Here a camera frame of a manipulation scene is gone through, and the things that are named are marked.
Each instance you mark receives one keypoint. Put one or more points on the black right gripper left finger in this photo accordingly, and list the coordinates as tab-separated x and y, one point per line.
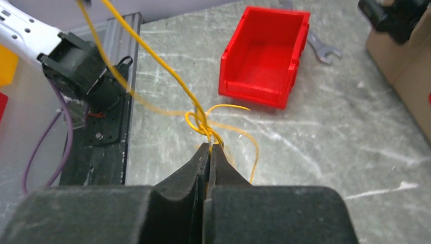
169	212

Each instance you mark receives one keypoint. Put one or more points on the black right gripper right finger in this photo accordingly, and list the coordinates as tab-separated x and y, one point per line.
237	212

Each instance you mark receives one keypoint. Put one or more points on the red bin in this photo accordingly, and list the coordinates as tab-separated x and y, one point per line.
261	60

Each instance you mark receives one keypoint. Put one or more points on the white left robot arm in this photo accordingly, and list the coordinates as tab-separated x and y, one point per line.
75	66

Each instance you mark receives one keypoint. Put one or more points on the silver wrench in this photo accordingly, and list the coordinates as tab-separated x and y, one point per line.
322	51

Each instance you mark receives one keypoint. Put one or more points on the tan tool case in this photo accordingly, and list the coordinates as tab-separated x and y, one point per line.
399	45

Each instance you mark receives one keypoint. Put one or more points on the yellow bin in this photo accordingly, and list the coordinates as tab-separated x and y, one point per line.
9	62

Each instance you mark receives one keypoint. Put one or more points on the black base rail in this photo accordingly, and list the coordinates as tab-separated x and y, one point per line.
100	149

